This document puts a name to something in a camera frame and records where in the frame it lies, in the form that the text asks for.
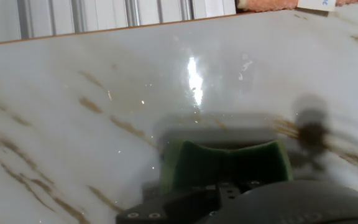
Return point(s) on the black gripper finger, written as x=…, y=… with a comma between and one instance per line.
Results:
x=179, y=207

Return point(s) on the green sponge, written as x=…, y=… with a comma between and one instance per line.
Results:
x=197, y=165

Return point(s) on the orange striped cloth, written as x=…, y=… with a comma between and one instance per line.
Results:
x=269, y=4

